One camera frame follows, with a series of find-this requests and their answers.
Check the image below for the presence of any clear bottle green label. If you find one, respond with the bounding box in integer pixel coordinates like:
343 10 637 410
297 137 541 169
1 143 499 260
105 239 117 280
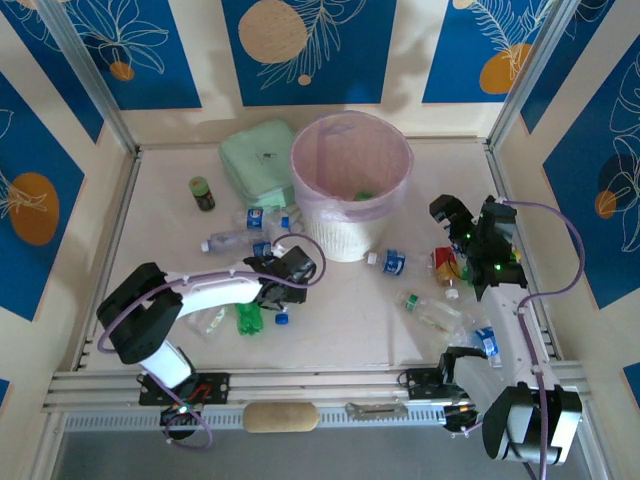
397 291 464 334

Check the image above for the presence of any crushed clear plastic bottle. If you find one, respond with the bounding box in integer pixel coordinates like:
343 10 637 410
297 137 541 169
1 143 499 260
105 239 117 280
187 307 229 337

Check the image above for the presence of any crushed green plastic bottle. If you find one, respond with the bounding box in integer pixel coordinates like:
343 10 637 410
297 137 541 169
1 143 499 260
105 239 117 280
235 301 265 336

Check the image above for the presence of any tan padded handle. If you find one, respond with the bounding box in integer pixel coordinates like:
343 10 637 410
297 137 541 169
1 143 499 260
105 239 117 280
243 402 320 434

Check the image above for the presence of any dark jar with green lid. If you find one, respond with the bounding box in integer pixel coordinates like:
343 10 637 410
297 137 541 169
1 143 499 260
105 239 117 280
188 175 217 213

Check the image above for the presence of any small metal bracket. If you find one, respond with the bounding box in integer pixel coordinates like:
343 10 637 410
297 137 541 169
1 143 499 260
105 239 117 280
345 401 409 419

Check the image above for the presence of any blue label bottle white cap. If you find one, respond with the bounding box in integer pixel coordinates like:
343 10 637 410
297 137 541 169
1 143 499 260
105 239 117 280
367 248 436 279

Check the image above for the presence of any aluminium table edge rail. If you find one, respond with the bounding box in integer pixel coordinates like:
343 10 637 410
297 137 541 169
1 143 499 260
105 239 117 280
42 362 586 414

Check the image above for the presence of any pale green square container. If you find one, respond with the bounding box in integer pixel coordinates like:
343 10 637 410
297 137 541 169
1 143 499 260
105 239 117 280
218 118 297 209

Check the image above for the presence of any clear bottle pale label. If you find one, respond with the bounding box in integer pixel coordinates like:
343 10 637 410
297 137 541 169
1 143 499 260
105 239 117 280
200 228 256 254

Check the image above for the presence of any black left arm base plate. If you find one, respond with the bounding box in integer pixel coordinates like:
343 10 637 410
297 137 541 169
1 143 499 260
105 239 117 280
138 372 231 407

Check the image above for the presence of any white bin with pink liner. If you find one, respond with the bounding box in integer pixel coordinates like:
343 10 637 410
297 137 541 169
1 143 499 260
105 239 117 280
291 112 415 264

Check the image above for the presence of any clear bottle with Pepsi label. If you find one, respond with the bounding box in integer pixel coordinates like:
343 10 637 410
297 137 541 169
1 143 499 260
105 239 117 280
234 205 292 236

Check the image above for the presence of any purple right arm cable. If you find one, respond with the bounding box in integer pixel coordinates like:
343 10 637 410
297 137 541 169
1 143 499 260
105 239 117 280
502 199 586 480

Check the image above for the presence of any grey slotted cable duct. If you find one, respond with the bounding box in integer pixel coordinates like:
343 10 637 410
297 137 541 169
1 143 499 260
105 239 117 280
64 405 451 432

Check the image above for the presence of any aluminium frame post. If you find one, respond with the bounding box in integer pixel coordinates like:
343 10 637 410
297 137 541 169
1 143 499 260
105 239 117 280
37 0 139 156
487 0 584 151

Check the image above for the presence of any crushed blue label bottle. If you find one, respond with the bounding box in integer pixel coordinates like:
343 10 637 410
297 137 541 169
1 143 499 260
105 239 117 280
462 324 503 369

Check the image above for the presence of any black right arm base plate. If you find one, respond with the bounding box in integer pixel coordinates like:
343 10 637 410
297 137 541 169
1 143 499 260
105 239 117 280
398 367 471 401

